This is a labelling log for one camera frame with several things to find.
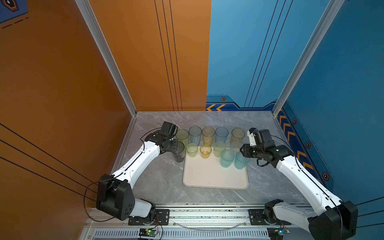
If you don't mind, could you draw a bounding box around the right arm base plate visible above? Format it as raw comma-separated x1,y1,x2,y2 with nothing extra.
248,209,291,226

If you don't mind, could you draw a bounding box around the short pale green glass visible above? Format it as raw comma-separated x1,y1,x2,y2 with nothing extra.
187,143,199,158

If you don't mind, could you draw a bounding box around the short light green glass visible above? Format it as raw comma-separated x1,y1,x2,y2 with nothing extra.
214,141,227,158

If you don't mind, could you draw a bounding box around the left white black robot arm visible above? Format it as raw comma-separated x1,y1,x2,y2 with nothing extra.
96,122,178,224

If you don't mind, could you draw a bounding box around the white rectangular plastic tray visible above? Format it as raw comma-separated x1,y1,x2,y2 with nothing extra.
183,147,249,190

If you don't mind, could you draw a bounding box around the green circuit board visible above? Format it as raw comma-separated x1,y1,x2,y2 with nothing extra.
267,228,291,240
138,228,160,240

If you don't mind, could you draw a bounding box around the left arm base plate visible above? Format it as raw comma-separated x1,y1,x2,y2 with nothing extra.
128,209,170,226

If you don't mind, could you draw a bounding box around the teal glass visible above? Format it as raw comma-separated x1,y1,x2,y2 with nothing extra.
235,152,250,170
220,149,235,168

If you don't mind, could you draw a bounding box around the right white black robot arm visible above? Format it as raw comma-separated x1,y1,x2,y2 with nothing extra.
240,128,358,240

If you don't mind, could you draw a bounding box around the left aluminium corner post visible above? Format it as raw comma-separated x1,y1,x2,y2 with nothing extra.
75,0,137,117

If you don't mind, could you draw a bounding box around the aluminium front rail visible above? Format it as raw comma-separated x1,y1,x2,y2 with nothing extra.
79,204,313,240

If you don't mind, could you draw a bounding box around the tall blue glass back row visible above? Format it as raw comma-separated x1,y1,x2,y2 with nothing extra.
215,127,229,143

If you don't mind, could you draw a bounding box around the tall grey-blue glass back row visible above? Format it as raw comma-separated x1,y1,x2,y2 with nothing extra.
189,126,202,146

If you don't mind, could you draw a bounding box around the tall green glass back row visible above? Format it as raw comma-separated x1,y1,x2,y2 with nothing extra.
176,129,189,147

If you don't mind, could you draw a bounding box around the tall yellow glass back row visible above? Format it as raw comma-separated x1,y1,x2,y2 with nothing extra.
202,127,216,146

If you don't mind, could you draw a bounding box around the short yellow glass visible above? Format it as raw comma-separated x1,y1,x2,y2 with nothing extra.
200,144,212,159

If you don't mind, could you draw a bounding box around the left green circuit board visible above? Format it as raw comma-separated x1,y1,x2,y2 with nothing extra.
138,228,160,240

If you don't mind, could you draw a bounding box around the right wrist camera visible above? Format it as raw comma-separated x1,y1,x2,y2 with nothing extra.
247,128,257,147

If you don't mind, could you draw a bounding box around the right green circuit board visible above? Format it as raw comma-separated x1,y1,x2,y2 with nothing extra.
267,228,291,240

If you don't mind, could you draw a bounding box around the dark smoky grey glass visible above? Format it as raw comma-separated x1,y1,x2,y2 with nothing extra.
173,142,186,163

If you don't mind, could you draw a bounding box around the tall amber glass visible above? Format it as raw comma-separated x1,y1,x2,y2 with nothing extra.
230,128,246,145

